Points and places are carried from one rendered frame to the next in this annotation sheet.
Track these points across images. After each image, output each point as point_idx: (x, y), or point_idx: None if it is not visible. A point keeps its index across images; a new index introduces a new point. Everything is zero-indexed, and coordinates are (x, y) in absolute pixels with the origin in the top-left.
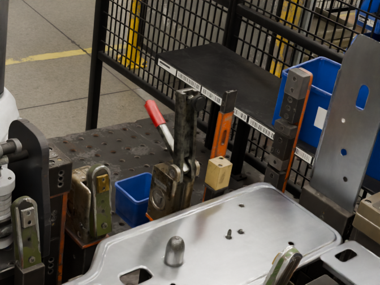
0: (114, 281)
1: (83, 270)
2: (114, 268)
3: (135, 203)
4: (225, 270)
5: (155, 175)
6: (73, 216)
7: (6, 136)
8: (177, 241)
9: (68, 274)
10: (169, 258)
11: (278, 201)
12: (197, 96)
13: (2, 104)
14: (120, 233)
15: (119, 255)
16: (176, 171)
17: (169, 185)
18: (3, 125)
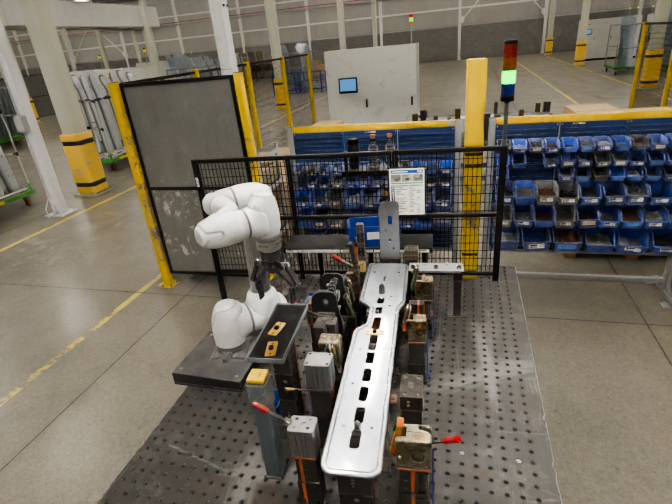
0: (378, 304)
1: None
2: (373, 302)
3: None
4: (395, 286)
5: (348, 276)
6: None
7: (279, 299)
8: (382, 284)
9: None
10: (382, 291)
11: (380, 265)
12: (356, 242)
13: (273, 288)
14: (361, 295)
15: (369, 299)
16: (357, 270)
17: (356, 276)
18: (277, 295)
